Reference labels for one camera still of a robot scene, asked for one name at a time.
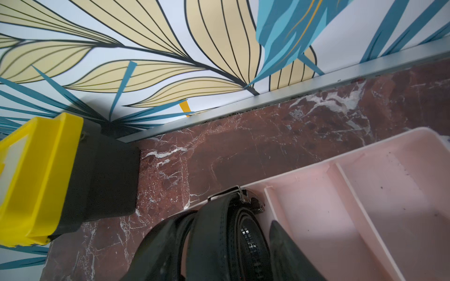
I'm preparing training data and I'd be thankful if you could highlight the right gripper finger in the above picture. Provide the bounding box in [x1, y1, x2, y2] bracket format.
[269, 221, 326, 281]

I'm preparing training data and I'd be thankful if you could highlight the pink divided storage tray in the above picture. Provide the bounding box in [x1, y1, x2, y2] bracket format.
[182, 127, 450, 281]

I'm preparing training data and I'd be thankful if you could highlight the yellow black toolbox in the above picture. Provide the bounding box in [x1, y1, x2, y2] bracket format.
[1, 113, 140, 247]

